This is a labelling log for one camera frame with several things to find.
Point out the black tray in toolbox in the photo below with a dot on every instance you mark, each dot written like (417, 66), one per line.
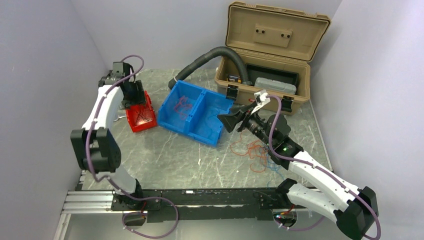
(257, 71)

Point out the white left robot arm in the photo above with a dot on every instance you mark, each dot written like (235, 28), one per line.
(95, 148)

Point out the blue two-compartment plastic bin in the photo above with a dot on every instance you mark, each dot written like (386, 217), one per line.
(191, 111)

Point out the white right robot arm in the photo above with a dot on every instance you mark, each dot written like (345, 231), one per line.
(353, 209)

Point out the grey plastic organizer case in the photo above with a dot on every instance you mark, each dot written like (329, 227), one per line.
(274, 85)

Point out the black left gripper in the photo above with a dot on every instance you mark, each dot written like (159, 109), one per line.
(139, 98)

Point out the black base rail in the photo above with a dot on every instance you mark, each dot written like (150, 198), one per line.
(206, 204)

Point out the tan plastic toolbox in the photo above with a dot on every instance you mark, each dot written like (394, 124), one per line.
(277, 38)

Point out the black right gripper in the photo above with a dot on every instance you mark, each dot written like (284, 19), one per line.
(230, 120)

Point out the red plastic bin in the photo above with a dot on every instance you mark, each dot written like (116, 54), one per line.
(141, 117)

